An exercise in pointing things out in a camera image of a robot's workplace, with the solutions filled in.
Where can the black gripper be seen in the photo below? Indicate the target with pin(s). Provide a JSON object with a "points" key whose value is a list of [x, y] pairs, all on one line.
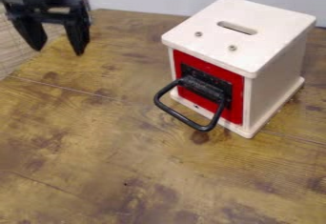
{"points": [[28, 13]]}

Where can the black metal drawer handle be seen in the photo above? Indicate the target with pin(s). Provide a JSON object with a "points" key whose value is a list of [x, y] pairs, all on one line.
{"points": [[206, 86]]}

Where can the red drawer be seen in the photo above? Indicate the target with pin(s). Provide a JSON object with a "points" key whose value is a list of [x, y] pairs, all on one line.
{"points": [[232, 114]]}

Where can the white wooden box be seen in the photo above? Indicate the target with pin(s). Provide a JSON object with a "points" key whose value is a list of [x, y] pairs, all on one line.
{"points": [[254, 40]]}

